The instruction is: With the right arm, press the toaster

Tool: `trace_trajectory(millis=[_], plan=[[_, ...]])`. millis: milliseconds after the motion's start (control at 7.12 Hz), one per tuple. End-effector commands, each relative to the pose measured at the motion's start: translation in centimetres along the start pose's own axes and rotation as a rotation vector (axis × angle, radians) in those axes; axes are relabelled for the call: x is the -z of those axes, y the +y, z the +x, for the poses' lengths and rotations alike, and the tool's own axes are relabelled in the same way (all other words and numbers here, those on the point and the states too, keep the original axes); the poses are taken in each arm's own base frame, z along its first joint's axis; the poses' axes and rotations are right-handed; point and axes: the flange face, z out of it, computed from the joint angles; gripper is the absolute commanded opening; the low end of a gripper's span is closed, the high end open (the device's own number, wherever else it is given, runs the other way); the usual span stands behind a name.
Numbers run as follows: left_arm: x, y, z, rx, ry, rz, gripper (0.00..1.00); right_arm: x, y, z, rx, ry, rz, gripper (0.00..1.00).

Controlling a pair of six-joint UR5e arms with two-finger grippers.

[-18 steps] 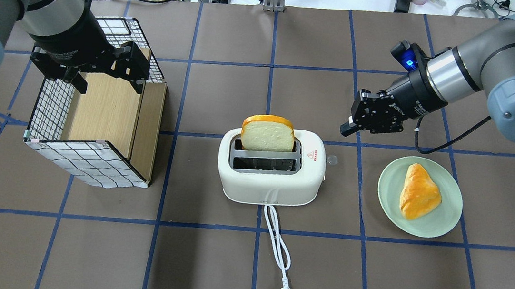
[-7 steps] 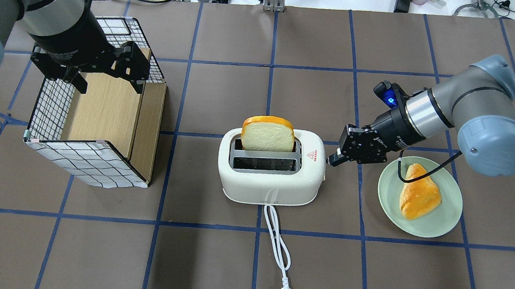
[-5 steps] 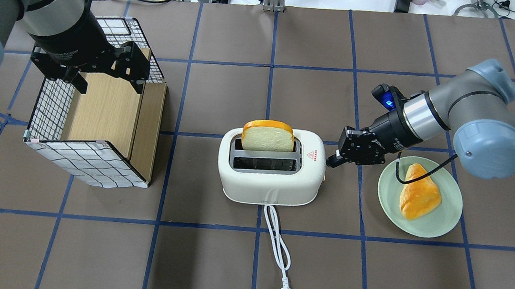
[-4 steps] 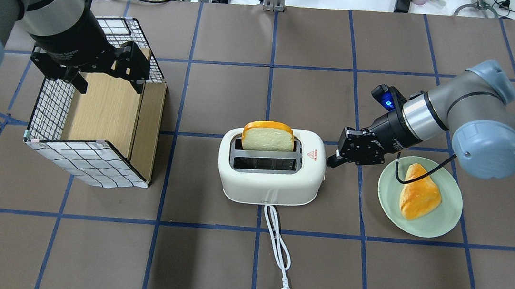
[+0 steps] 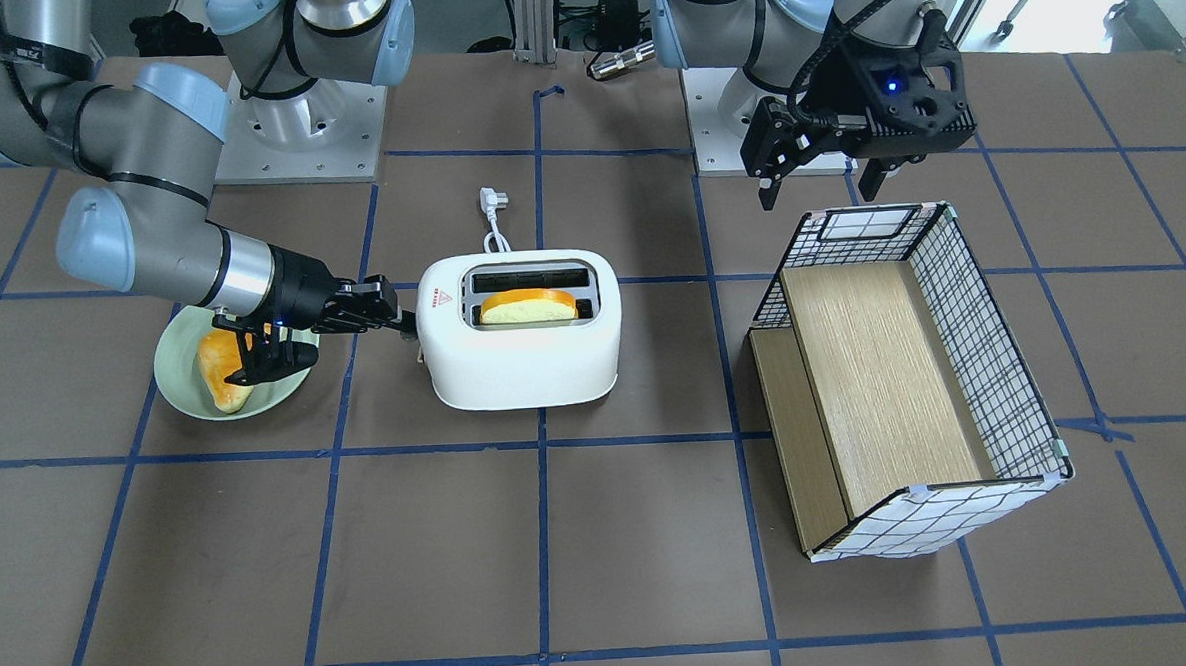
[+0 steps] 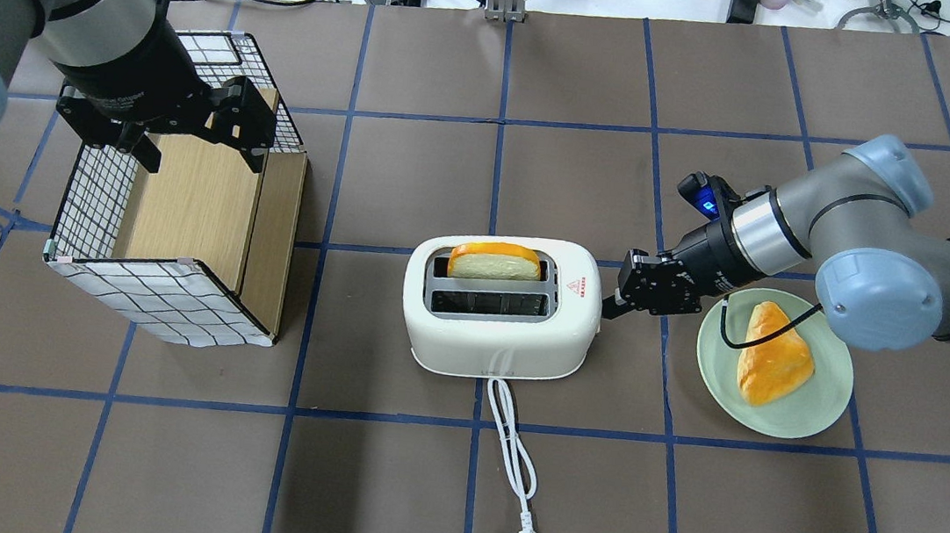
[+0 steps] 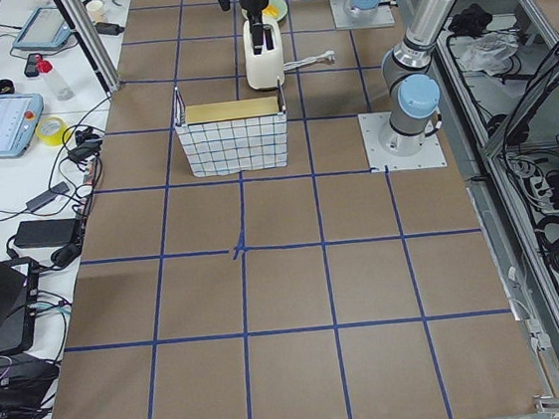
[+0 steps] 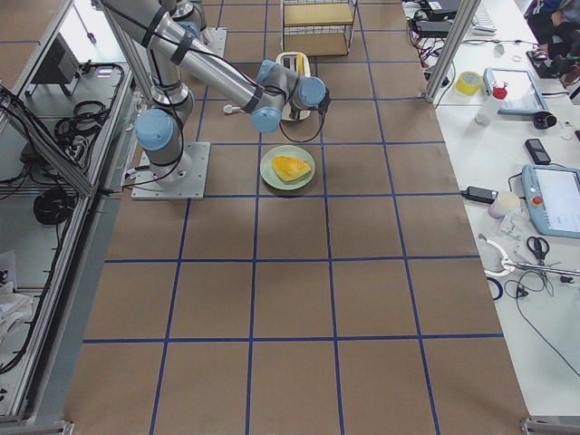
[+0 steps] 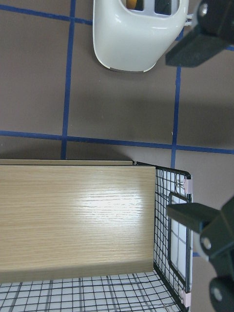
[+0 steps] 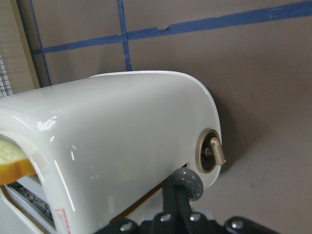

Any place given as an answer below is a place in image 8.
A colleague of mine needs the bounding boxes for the black scissors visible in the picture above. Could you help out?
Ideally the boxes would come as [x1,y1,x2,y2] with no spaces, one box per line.
[526,236,550,266]

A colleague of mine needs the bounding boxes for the yellow bread slice in toaster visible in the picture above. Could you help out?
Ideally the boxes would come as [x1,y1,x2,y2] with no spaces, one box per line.
[295,53,305,75]

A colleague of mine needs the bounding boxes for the lower teach pendant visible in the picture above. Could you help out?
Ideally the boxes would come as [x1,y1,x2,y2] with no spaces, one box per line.
[521,165,579,239]

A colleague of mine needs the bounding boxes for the triangular bread on plate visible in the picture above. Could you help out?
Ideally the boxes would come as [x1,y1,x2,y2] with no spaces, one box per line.
[271,156,312,183]

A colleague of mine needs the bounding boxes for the white purple cup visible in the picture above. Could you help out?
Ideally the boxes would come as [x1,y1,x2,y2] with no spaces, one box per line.
[488,191,520,219]

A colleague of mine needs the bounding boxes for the yellow tape roll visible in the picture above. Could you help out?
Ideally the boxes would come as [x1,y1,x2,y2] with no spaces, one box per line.
[455,71,483,95]

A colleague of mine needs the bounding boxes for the green plate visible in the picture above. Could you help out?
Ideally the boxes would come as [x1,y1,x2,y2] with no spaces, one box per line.
[260,145,315,190]

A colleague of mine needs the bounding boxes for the upper teach pendant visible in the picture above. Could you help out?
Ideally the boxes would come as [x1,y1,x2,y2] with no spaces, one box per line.
[483,67,548,115]

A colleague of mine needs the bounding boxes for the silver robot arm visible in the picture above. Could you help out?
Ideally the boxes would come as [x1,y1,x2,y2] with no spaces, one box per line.
[102,1,330,189]
[173,0,212,46]

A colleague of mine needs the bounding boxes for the wire and wood shelf rack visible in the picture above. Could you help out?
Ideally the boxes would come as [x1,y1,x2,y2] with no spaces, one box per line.
[281,0,355,57]

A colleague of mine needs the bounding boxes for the white toaster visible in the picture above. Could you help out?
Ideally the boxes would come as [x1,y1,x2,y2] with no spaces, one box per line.
[275,52,311,121]

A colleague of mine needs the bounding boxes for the teach pendant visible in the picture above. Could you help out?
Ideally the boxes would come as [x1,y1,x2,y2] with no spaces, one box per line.
[521,165,579,239]
[483,67,548,115]

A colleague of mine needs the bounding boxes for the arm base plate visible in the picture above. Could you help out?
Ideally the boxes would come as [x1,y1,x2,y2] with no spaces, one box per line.
[130,141,211,200]
[185,24,227,57]

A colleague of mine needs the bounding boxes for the black power adapter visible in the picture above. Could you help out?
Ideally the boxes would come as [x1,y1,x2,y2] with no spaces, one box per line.
[460,186,498,204]

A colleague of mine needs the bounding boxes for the person in background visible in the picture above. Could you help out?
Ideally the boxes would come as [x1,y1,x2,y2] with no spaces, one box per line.
[525,0,579,86]

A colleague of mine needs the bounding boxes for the aluminium frame post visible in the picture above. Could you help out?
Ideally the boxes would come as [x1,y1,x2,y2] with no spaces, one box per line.
[423,0,480,103]

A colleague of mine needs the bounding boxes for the white squeeze bottle red cap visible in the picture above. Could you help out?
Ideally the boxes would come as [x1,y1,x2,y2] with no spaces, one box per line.
[474,83,508,126]

